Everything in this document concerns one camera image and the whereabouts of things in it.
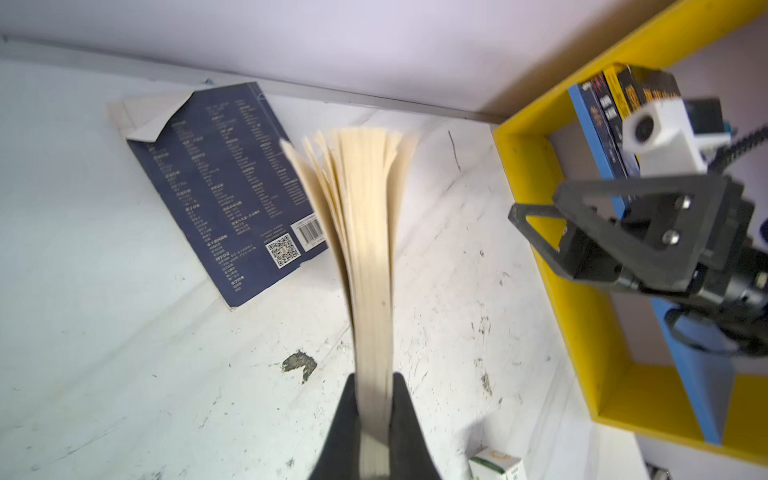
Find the white green carton box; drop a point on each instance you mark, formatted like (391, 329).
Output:
(491, 464)

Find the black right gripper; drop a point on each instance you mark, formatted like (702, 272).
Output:
(681, 238)

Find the yellow pink blue bookshelf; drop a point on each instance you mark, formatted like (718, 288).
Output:
(633, 373)

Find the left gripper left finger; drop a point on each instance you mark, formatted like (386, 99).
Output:
(340, 455)

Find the yellow cartoon cover book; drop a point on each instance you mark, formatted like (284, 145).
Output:
(611, 76)

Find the dark blue file underneath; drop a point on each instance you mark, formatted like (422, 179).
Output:
(214, 157)

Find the blue file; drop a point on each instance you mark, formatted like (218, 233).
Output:
(355, 180)

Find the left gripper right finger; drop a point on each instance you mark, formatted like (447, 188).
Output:
(409, 455)

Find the dark old man cover book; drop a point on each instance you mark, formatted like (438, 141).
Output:
(602, 130)

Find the black wolf cover book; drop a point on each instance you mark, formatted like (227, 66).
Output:
(614, 121)

